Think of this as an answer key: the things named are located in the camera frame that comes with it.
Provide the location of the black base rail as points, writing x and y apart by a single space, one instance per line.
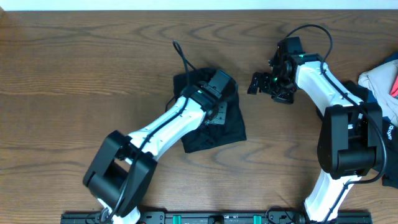
273 216

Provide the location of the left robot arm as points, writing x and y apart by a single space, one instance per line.
123 167

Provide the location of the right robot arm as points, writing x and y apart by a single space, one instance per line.
350 143

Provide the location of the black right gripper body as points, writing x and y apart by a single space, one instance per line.
279 89

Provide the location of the pile of clothes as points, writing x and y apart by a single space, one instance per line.
374 86

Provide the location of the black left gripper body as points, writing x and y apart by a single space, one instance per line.
220 116

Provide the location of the black cloth shorts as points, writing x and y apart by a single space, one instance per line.
208 136

